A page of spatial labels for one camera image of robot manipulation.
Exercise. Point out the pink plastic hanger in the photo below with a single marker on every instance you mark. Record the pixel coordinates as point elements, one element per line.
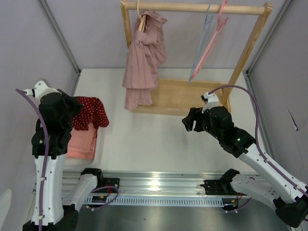
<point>205,53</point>

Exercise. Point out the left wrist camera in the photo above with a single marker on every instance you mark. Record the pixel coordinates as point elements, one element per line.
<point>39,90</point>

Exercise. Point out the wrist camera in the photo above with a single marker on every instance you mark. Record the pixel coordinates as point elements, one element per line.
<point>39,90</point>
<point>211,100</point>

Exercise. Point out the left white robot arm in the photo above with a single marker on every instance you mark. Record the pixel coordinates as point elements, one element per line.
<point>53,212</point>

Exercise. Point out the red polka dot cloth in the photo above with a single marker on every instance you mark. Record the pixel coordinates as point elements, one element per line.
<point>79,112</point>

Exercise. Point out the aluminium mounting rail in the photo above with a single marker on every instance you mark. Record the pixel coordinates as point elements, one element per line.
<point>164,189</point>

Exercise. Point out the salmon pink cloth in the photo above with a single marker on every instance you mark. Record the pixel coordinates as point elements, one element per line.
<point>82,144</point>

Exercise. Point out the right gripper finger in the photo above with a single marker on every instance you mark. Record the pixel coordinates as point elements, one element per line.
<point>188,122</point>
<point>196,119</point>

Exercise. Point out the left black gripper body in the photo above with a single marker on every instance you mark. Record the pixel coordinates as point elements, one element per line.
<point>72,106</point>

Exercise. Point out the pink skirt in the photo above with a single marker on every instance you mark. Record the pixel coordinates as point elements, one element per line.
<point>145,54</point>

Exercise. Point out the beige plastic hanger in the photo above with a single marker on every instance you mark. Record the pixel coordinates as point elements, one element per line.
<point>142,18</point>

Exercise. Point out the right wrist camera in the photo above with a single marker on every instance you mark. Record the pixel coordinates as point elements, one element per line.
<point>211,100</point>

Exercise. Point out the white plastic basket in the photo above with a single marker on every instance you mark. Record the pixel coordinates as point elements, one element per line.
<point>74,163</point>

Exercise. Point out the blue plastic hanger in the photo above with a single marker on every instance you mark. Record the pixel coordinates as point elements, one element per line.
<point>207,22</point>

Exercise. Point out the wooden clothes rack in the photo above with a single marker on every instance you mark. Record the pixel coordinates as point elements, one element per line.
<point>175,96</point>

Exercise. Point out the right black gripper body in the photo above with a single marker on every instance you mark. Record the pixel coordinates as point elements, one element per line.
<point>207,126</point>

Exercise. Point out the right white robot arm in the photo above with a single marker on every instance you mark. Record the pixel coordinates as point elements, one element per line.
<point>286,195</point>

